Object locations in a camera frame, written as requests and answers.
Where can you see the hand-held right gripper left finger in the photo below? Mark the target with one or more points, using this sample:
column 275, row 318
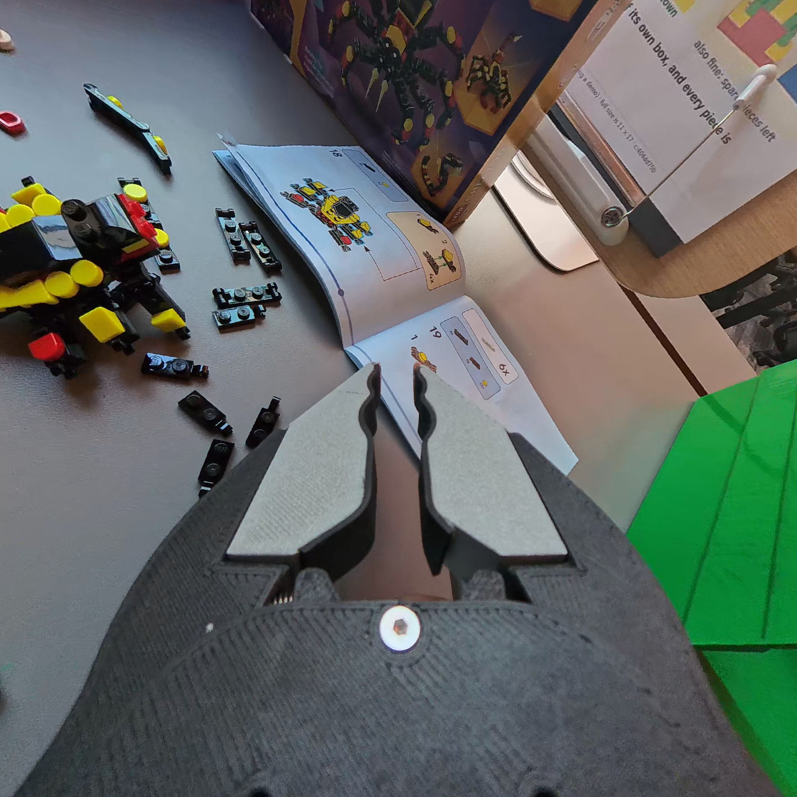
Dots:
column 305, row 492

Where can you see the purple lego set box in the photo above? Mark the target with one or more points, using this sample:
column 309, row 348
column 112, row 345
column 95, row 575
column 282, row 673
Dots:
column 398, row 75

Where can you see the dark chair base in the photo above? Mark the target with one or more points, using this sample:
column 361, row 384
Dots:
column 759, row 317

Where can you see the black lego leg yellow studs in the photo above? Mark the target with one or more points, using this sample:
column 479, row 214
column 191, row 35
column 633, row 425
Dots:
column 124, row 121

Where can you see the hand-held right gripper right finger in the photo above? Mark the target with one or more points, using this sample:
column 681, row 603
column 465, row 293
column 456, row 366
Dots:
column 492, row 492

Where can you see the lego instruction booklet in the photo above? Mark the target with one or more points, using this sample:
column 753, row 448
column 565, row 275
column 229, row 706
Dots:
column 348, row 249

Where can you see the wooden board stand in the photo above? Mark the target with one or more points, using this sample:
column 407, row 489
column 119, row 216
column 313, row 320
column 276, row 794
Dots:
column 735, row 261

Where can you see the black lego plate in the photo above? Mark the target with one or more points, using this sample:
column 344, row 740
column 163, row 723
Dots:
column 205, row 412
column 240, row 316
column 231, row 235
column 261, row 248
column 246, row 293
column 171, row 365
column 216, row 466
column 263, row 422

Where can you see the small red lego piece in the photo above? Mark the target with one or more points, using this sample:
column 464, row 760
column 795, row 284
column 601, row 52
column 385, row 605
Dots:
column 11, row 121

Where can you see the silver stand base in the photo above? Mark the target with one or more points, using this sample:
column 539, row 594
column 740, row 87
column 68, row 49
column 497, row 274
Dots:
column 542, row 230

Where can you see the green bin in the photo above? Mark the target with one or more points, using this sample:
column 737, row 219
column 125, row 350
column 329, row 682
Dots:
column 735, row 529

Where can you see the white clip bar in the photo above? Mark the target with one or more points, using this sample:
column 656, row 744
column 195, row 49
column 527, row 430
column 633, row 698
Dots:
column 579, row 180

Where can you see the black yellow lego spider body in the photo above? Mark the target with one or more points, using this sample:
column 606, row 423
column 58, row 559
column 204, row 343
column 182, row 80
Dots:
column 62, row 236

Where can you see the printed paper sheet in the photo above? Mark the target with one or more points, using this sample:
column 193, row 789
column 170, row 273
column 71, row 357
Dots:
column 685, row 124

